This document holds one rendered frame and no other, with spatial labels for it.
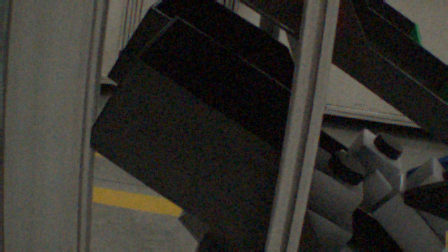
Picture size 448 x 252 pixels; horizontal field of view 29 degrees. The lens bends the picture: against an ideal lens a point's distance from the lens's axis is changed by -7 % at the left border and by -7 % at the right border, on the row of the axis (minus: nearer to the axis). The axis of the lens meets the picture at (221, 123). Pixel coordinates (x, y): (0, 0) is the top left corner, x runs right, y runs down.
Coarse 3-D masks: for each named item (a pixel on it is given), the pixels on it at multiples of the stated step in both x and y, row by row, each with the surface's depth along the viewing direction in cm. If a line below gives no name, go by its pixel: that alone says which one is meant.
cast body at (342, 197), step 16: (320, 160) 67; (336, 160) 66; (352, 160) 67; (320, 176) 65; (336, 176) 66; (352, 176) 66; (320, 192) 66; (336, 192) 65; (352, 192) 65; (320, 208) 66; (336, 208) 66; (352, 208) 66; (320, 224) 67; (336, 224) 67; (320, 240) 67; (336, 240) 67
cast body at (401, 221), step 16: (432, 160) 68; (368, 176) 69; (400, 176) 70; (416, 176) 68; (432, 176) 66; (368, 192) 69; (384, 192) 68; (400, 192) 66; (384, 208) 67; (400, 208) 67; (384, 224) 67; (400, 224) 67; (416, 224) 67; (432, 224) 66; (400, 240) 67; (416, 240) 67; (432, 240) 67
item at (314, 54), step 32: (320, 0) 54; (320, 32) 55; (96, 64) 89; (320, 64) 55; (96, 96) 90; (320, 96) 56; (288, 128) 57; (320, 128) 57; (288, 160) 57; (288, 192) 58; (288, 224) 59
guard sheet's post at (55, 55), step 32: (32, 0) 13; (64, 0) 13; (96, 0) 15; (32, 32) 14; (64, 32) 14; (96, 32) 16; (32, 64) 14; (64, 64) 14; (32, 96) 14; (64, 96) 14; (32, 128) 14; (64, 128) 14; (32, 160) 14; (64, 160) 14; (0, 192) 16; (32, 192) 15; (64, 192) 15; (32, 224) 15; (64, 224) 15
